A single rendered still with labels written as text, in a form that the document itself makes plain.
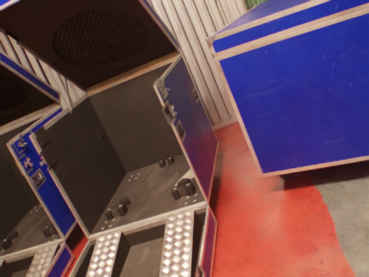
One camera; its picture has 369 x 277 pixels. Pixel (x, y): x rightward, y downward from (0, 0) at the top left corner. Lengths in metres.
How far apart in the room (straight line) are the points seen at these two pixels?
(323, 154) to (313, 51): 0.60
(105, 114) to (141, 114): 0.31
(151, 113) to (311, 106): 1.53
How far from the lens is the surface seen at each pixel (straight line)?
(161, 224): 2.64
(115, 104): 3.45
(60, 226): 3.06
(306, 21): 2.17
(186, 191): 2.68
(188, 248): 2.31
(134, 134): 3.49
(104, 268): 2.56
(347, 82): 2.23
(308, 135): 2.37
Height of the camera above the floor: 1.29
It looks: 18 degrees down
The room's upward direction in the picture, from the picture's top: 24 degrees counter-clockwise
